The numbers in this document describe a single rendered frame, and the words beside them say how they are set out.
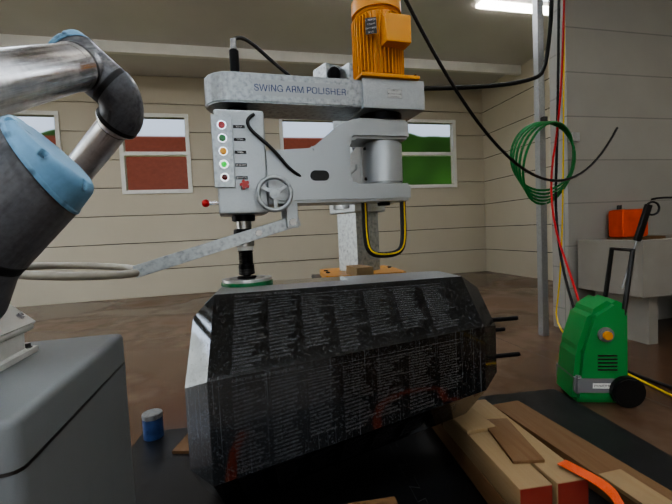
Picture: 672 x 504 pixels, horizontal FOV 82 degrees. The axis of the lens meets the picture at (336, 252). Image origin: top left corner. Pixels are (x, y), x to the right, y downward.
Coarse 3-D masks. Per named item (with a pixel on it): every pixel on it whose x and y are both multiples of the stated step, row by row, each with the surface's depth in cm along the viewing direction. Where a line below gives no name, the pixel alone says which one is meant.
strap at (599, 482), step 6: (564, 462) 132; (570, 462) 132; (570, 468) 129; (576, 468) 128; (582, 468) 128; (582, 474) 125; (588, 474) 125; (594, 474) 125; (588, 480) 122; (594, 480) 122; (600, 480) 122; (600, 486) 120; (606, 486) 120; (612, 486) 120; (606, 492) 118; (612, 492) 119; (612, 498) 117; (618, 498) 118
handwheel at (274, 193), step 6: (264, 180) 154; (282, 180) 157; (258, 186) 154; (264, 186) 155; (282, 186) 157; (288, 186) 157; (258, 192) 154; (270, 192) 155; (276, 192) 155; (258, 198) 154; (276, 198) 156; (288, 198) 158; (264, 204) 155; (276, 204) 156; (288, 204) 158; (270, 210) 156; (276, 210) 156; (282, 210) 157
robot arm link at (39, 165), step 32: (0, 128) 52; (32, 128) 60; (0, 160) 52; (32, 160) 53; (64, 160) 59; (0, 192) 52; (32, 192) 53; (64, 192) 56; (0, 224) 53; (32, 224) 55; (64, 224) 60; (0, 256) 54; (32, 256) 59
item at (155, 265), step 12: (264, 228) 165; (276, 228) 167; (288, 228) 168; (216, 240) 160; (228, 240) 161; (240, 240) 163; (252, 240) 164; (180, 252) 156; (192, 252) 158; (204, 252) 159; (216, 252) 160; (144, 264) 153; (156, 264) 154; (168, 264) 155
